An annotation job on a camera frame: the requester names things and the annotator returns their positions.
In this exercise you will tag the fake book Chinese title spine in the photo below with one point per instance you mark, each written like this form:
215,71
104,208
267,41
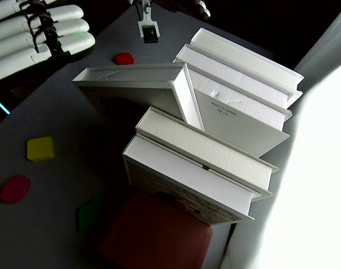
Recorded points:
203,145

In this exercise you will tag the yellow square block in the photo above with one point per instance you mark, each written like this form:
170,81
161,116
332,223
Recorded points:
40,148

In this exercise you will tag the red heart block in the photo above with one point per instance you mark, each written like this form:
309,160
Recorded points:
124,59

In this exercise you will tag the blurred white foreground surface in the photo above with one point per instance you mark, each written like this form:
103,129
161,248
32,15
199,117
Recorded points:
313,182

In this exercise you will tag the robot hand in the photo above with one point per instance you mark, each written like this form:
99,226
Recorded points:
201,8
72,26

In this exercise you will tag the fake book India title spine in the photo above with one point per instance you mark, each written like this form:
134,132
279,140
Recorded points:
131,84

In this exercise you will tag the fake book black white spine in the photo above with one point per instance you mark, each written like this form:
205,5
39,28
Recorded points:
187,179

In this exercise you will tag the fake book plain white spine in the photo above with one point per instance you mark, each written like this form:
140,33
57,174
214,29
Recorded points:
243,50

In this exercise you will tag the small camera on white bracket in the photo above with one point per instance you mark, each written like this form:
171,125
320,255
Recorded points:
149,33

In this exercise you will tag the fake book special edition spine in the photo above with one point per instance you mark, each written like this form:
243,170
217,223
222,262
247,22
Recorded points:
215,63

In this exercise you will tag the magenta oval block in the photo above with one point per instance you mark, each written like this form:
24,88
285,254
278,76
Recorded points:
14,189

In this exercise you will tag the cyan light strip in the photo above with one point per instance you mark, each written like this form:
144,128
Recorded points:
0,106

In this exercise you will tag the red hardcover book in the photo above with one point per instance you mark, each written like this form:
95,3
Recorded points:
159,238

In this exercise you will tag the grey table cloth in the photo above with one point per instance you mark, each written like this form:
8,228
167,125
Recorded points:
61,173

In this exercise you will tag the green square block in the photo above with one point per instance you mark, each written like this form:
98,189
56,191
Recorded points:
87,214

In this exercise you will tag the fake book blank grey spine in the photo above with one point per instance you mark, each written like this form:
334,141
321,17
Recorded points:
243,126

